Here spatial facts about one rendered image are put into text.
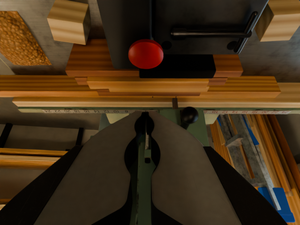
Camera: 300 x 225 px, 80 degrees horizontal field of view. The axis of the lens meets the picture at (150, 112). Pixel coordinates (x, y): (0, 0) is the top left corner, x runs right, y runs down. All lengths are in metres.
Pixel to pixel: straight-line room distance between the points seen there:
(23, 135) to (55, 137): 0.43
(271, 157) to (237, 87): 1.38
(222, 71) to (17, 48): 0.31
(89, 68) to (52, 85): 0.14
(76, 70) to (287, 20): 0.27
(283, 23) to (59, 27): 0.27
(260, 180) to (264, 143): 0.67
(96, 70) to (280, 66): 0.32
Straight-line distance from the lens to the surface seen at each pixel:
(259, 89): 0.39
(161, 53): 0.16
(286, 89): 0.46
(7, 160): 2.57
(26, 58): 0.37
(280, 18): 0.29
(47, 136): 3.02
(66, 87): 0.38
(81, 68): 0.27
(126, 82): 0.26
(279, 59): 0.40
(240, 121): 1.18
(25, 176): 2.94
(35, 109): 0.43
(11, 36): 0.35
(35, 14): 0.32
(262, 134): 1.78
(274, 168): 1.72
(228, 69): 0.28
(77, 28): 0.26
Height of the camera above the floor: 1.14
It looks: 30 degrees down
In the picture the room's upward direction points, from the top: 180 degrees counter-clockwise
